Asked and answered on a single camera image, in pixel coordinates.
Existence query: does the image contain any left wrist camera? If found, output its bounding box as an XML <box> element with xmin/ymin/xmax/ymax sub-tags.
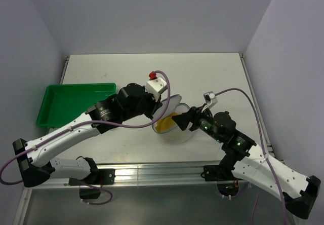
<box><xmin>145</xmin><ymin>71</ymin><xmax>167</xmax><ymax>98</ymax></box>

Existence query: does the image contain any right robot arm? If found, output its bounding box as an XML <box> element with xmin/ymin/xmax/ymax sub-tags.
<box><xmin>172</xmin><ymin>107</ymin><xmax>321</xmax><ymax>219</ymax></box>

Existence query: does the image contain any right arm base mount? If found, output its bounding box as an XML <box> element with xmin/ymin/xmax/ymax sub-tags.
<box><xmin>200</xmin><ymin>165</ymin><xmax>239</xmax><ymax>198</ymax></box>

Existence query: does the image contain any aluminium frame rail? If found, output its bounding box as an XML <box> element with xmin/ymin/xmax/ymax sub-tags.
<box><xmin>24</xmin><ymin>160</ymin><xmax>289</xmax><ymax>189</ymax></box>

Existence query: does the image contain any white mesh laundry bag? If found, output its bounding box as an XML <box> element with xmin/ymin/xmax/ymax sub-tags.
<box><xmin>151</xmin><ymin>94</ymin><xmax>196</xmax><ymax>143</ymax></box>

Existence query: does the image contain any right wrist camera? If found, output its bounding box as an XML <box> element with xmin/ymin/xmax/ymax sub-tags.
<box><xmin>202</xmin><ymin>91</ymin><xmax>218</xmax><ymax>111</ymax></box>

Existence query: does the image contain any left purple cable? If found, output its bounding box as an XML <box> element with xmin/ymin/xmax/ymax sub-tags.
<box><xmin>0</xmin><ymin>69</ymin><xmax>170</xmax><ymax>207</ymax></box>

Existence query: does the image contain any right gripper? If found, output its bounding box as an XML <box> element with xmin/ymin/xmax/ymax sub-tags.
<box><xmin>172</xmin><ymin>103</ymin><xmax>224</xmax><ymax>143</ymax></box>

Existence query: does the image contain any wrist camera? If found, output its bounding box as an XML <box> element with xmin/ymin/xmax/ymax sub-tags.
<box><xmin>145</xmin><ymin>71</ymin><xmax>167</xmax><ymax>98</ymax></box>
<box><xmin>202</xmin><ymin>91</ymin><xmax>218</xmax><ymax>111</ymax></box>

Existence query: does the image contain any green plastic tray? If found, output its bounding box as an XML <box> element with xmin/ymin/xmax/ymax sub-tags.
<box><xmin>36</xmin><ymin>83</ymin><xmax>116</xmax><ymax>128</ymax></box>

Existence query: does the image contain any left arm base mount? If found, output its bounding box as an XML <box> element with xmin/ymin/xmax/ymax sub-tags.
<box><xmin>68</xmin><ymin>169</ymin><xmax>115</xmax><ymax>205</ymax></box>

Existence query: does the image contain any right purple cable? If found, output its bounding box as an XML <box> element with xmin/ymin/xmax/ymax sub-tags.
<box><xmin>215</xmin><ymin>88</ymin><xmax>289</xmax><ymax>225</ymax></box>

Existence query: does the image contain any purple cable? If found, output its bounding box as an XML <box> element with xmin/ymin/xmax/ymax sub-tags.
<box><xmin>215</xmin><ymin>88</ymin><xmax>289</xmax><ymax>225</ymax></box>
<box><xmin>0</xmin><ymin>69</ymin><xmax>170</xmax><ymax>207</ymax></box>

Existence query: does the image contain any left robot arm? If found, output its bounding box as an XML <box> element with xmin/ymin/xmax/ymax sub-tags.
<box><xmin>13</xmin><ymin>80</ymin><xmax>168</xmax><ymax>188</ymax></box>

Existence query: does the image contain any yellow bra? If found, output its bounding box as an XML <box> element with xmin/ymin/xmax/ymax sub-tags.
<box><xmin>155</xmin><ymin>112</ymin><xmax>179</xmax><ymax>133</ymax></box>

